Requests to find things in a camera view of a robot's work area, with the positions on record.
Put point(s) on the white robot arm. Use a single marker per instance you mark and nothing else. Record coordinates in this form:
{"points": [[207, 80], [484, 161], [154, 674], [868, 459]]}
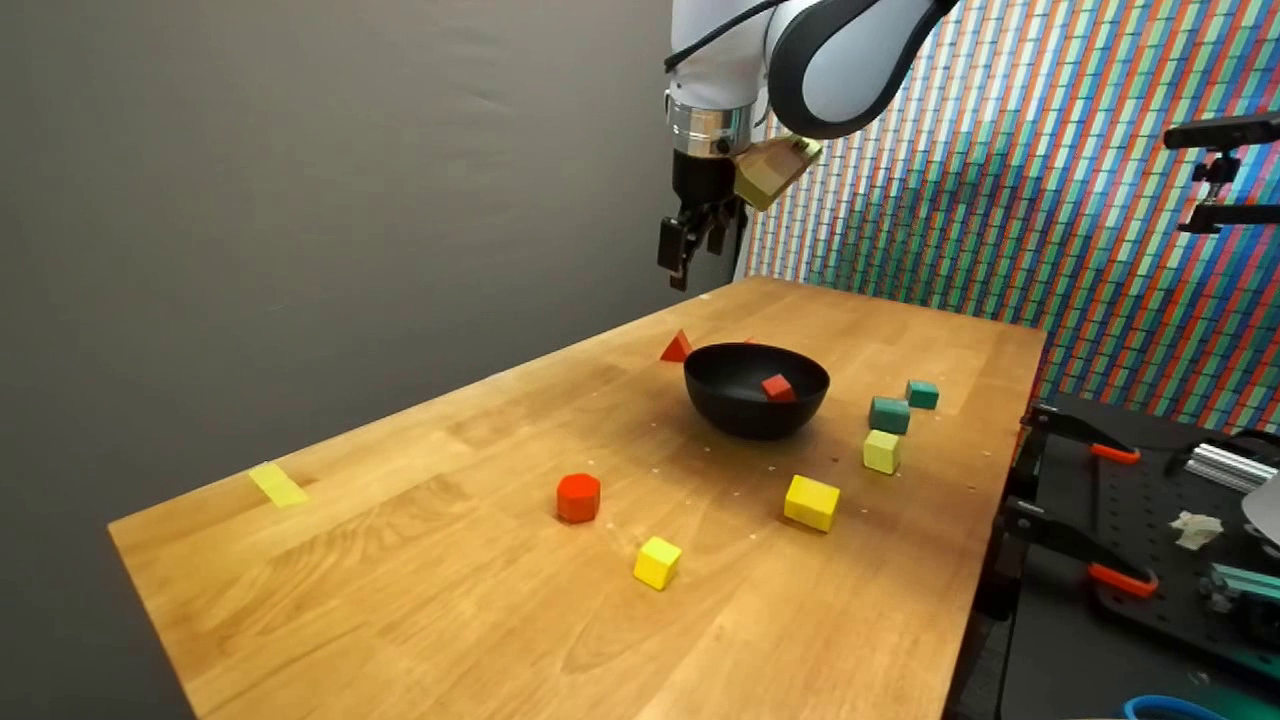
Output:
{"points": [[853, 62]]}

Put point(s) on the small yellow wooden block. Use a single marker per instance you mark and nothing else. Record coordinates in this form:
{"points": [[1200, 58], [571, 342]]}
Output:
{"points": [[656, 563]]}

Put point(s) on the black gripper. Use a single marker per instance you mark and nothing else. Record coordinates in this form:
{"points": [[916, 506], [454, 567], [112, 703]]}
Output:
{"points": [[707, 185]]}

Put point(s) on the teal wooden block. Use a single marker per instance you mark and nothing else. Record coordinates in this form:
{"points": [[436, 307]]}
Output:
{"points": [[889, 413], [920, 394]]}

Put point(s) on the black bowl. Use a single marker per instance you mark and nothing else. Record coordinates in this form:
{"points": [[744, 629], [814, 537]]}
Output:
{"points": [[744, 419]]}

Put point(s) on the white ridged bar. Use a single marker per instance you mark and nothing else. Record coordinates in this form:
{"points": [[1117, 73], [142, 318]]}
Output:
{"points": [[1224, 466]]}

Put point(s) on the white plastic part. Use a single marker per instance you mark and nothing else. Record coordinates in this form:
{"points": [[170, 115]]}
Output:
{"points": [[1198, 530]]}

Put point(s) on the black pegboard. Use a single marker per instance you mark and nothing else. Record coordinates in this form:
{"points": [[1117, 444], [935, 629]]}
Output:
{"points": [[1132, 526]]}

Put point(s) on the red triangular wooden block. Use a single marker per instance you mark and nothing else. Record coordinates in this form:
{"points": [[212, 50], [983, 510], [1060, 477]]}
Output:
{"points": [[678, 349]]}

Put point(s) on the lime green wooden cube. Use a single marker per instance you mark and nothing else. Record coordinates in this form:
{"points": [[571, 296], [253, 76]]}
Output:
{"points": [[880, 451]]}

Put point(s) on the red hexagonal wooden block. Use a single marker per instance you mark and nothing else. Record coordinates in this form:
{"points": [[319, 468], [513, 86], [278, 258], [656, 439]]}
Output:
{"points": [[576, 499]]}

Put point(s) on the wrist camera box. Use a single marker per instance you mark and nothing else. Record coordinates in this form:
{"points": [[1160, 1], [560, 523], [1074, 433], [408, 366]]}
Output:
{"points": [[775, 170]]}

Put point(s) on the large yellow wooden block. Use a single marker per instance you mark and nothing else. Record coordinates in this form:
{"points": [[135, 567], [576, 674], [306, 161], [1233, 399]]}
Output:
{"points": [[809, 503]]}

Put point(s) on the teal tool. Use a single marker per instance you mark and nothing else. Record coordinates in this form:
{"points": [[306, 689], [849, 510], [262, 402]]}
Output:
{"points": [[1245, 580]]}

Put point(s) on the red wooden cube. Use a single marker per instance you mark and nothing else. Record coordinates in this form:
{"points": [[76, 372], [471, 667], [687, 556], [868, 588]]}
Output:
{"points": [[777, 389]]}

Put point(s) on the grey round plate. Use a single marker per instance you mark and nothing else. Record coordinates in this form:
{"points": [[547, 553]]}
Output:
{"points": [[1265, 512]]}

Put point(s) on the grey fabric backdrop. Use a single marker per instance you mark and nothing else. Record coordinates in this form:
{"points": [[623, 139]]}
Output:
{"points": [[266, 201]]}

